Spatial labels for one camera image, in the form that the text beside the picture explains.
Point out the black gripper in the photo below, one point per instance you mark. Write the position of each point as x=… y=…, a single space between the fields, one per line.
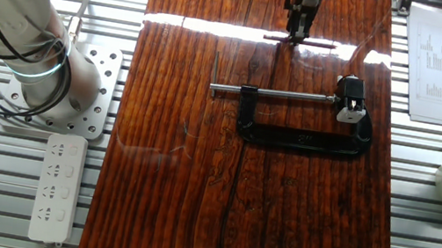
x=304 y=3

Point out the red pencil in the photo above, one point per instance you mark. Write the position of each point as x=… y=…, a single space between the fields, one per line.
x=274 y=38

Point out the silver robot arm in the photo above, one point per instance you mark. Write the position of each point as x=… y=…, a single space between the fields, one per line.
x=4 y=5

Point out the black white pencil sharpener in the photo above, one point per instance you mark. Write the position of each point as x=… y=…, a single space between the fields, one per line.
x=352 y=93

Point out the black C-clamp with steel screw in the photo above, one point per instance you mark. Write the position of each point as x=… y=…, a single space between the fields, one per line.
x=299 y=138

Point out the brown wooden board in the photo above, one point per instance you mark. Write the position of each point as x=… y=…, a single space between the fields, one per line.
x=170 y=223

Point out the white power strip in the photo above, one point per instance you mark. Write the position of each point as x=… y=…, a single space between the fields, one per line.
x=58 y=187

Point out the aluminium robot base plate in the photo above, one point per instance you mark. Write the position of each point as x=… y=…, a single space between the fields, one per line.
x=108 y=61

